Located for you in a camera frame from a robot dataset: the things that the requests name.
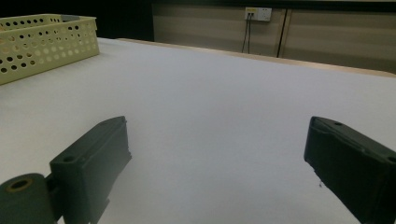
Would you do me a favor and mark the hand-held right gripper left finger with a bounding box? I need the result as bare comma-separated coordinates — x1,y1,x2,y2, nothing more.
49,116,133,224

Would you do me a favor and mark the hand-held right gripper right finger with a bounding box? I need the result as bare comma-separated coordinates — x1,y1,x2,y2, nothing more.
304,116,396,224

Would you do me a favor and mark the yellow perforated plastic basket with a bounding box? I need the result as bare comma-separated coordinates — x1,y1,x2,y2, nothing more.
0,13,101,86

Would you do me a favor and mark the white table mat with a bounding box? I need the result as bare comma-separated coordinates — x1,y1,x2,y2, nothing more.
0,37,396,224

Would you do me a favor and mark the black power cable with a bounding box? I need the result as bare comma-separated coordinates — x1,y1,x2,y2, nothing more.
247,13,254,55
241,13,250,54

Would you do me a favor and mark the white wall socket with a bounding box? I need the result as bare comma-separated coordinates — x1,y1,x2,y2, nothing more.
244,7,273,22

